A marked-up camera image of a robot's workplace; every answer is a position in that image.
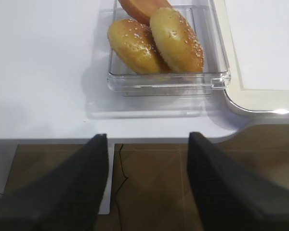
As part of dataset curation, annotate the sesame bun top left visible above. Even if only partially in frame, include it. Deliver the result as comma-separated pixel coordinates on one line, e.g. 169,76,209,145
107,19,171,74

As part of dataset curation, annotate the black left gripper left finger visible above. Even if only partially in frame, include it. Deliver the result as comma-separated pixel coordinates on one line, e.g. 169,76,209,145
0,134,108,231

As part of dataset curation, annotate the sesame bun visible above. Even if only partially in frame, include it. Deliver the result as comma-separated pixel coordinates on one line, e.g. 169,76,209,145
150,8,205,73
107,19,171,74

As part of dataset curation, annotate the clear plastic bun container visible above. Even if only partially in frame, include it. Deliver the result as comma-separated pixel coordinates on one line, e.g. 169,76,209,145
107,0,231,96

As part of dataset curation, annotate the white metal tray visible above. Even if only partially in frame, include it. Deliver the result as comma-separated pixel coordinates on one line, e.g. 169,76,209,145
214,0,289,117

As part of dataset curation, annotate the white paper tray liner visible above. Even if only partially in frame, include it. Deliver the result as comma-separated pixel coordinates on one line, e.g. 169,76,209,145
225,0,289,90

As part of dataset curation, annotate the white table leg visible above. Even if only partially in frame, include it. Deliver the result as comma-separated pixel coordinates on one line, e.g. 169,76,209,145
98,143,115,215

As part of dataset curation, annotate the plain orange bun bottom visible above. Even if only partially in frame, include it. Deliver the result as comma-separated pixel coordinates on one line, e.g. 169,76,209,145
119,0,172,26

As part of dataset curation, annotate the sesame bun top right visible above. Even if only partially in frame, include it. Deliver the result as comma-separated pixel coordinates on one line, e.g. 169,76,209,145
150,8,205,73

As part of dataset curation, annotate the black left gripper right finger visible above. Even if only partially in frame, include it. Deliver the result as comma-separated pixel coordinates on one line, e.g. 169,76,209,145
187,132,289,231

